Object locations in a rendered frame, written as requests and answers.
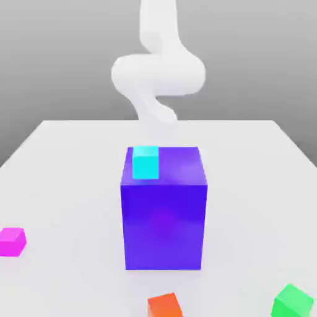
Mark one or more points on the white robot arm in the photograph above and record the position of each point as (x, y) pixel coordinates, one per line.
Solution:
(158, 71)

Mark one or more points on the small cyan cube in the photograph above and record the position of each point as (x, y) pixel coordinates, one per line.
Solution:
(145, 166)

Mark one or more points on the small orange cube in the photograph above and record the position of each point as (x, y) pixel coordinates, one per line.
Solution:
(164, 307)

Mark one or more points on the small magenta cube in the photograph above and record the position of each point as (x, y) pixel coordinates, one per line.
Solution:
(11, 241)

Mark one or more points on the small green cube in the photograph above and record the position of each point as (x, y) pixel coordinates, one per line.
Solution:
(291, 303)

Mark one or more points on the large purple box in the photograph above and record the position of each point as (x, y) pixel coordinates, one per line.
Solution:
(163, 223)

